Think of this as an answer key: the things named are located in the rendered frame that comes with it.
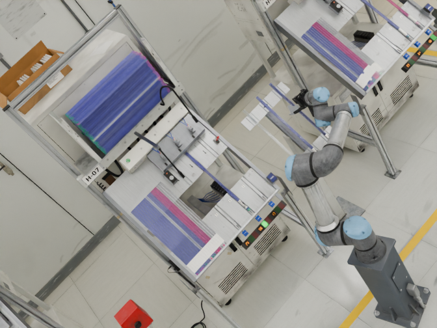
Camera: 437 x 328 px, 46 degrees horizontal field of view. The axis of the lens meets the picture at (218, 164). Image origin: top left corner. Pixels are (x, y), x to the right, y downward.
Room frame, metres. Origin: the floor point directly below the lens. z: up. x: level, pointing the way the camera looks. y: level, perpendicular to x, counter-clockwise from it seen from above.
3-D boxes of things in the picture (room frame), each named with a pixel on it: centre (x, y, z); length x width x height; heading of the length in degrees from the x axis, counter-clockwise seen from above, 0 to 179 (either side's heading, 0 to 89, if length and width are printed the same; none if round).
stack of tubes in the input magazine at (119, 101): (2.57, 0.22, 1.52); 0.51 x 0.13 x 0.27; 104
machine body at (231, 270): (2.68, 0.30, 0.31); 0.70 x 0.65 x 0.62; 104
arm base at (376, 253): (1.57, -0.33, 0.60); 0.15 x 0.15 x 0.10
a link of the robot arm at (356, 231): (1.57, -0.32, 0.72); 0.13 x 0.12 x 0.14; 47
